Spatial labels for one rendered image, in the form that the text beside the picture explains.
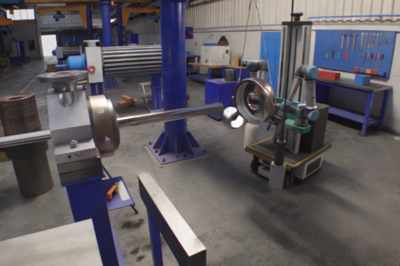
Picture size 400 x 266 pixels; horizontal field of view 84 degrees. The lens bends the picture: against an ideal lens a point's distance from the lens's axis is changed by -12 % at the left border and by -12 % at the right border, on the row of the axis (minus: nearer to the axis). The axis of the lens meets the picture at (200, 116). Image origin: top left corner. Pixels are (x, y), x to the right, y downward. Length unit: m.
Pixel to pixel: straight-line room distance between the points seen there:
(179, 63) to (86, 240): 2.54
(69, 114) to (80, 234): 0.57
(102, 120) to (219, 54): 7.20
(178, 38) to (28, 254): 2.71
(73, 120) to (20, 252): 0.61
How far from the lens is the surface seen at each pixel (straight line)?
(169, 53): 3.19
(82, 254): 1.02
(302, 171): 2.96
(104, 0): 8.59
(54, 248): 1.08
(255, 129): 3.60
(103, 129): 1.37
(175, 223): 1.07
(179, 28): 3.19
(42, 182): 3.10
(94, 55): 4.91
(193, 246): 0.97
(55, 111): 1.34
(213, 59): 8.26
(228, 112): 2.22
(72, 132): 1.30
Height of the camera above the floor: 1.58
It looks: 18 degrees down
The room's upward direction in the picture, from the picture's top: straight up
